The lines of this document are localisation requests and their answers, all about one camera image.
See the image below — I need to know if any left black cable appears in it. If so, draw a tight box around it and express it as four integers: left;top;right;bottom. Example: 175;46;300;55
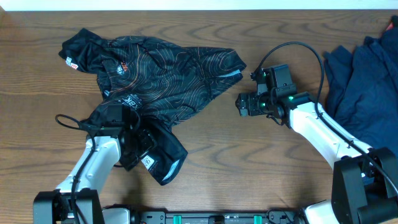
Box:
55;113;100;224

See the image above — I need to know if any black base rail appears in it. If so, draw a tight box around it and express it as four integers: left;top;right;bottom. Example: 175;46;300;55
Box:
102;205;307;224

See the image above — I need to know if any red garment piece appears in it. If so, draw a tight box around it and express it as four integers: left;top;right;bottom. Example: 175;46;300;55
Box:
386;16;398;31

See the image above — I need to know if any navy blue garment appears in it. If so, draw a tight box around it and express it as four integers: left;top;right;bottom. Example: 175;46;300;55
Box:
323;28;397;152

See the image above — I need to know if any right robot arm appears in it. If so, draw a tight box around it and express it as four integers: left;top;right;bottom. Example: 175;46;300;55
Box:
236;65;397;223

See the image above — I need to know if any black orange patterned jersey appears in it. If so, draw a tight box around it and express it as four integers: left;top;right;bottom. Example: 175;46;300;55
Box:
59;29;246;185

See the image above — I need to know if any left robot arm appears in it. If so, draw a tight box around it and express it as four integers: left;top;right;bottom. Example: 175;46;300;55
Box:
33;105;157;223

